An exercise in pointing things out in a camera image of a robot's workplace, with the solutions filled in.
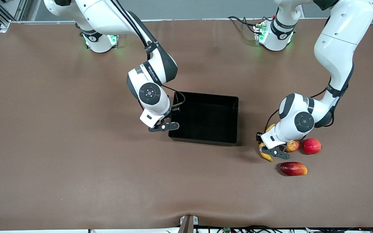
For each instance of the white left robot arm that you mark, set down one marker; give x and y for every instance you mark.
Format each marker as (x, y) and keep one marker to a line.
(338, 42)

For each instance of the red round peach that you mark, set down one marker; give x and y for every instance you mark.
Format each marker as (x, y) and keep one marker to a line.
(311, 146)

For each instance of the red yellow apple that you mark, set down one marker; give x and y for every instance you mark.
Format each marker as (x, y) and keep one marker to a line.
(293, 146)

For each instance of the yellow banana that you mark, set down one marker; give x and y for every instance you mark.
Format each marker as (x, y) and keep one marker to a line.
(270, 128)

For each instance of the small green circuit board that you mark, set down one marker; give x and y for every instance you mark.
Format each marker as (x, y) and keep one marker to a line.
(227, 229)

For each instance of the metal table clamp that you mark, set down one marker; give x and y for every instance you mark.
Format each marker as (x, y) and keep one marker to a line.
(188, 221)

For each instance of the silver table edge rail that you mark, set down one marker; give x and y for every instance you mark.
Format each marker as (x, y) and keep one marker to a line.
(189, 19)

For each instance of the red yellow mango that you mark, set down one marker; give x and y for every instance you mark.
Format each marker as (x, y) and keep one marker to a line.
(293, 169)

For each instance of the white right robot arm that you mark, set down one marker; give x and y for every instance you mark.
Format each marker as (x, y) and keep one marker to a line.
(102, 16)

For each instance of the black plastic box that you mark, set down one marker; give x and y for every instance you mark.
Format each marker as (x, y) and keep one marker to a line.
(212, 123)

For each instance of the brown table mat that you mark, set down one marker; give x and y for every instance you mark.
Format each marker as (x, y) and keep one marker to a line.
(108, 178)

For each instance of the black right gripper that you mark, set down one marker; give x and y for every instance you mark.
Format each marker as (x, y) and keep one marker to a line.
(174, 110)

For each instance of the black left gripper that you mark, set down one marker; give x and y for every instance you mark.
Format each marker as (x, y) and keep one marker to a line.
(258, 137)

